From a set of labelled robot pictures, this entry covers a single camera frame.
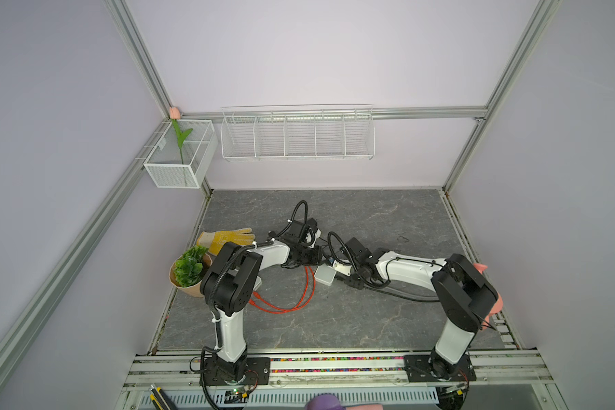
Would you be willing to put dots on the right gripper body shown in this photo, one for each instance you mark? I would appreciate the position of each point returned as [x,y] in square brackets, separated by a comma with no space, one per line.
[353,280]

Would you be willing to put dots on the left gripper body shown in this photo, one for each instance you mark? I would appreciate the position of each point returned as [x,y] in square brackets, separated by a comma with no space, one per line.
[309,256]

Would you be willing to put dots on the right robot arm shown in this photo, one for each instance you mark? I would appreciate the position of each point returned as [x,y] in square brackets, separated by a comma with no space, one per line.
[464,292]

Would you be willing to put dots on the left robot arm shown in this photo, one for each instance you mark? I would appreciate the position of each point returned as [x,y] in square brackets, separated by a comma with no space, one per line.
[230,284]

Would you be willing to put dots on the yellow work glove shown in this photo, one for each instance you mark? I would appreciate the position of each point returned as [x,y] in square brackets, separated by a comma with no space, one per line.
[214,241]

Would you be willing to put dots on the potted green plant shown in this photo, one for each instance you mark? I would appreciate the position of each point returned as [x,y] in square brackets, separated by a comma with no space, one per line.
[187,272]

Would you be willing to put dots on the purple object at bottom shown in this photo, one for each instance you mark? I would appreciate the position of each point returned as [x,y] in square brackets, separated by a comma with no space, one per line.
[324,402]

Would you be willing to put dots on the white mesh corner basket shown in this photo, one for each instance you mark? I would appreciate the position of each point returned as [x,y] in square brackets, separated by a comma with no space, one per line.
[163,163]

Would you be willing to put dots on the artificial pink tulip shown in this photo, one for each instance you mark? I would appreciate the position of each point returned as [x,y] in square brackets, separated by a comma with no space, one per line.
[181,134]

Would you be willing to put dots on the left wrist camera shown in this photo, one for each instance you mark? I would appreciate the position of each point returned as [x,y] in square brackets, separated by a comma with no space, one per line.
[312,236]

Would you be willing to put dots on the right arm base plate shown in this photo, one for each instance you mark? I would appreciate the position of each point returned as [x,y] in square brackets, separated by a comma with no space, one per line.
[432,368]

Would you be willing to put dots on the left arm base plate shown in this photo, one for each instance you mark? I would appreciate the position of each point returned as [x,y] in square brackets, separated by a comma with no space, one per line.
[246,371]

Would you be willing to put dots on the white wire wall basket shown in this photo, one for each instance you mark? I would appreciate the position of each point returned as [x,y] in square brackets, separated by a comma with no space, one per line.
[298,132]

